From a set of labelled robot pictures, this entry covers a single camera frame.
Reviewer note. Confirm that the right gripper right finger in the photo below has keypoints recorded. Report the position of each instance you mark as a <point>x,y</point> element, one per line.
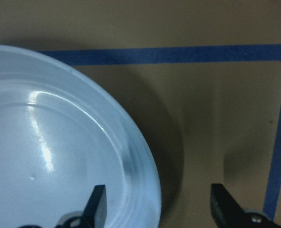
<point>227,213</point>

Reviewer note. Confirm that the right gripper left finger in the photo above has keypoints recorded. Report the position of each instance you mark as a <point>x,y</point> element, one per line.
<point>94,214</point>

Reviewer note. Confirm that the blue plate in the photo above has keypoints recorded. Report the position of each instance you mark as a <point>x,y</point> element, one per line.
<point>61,134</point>

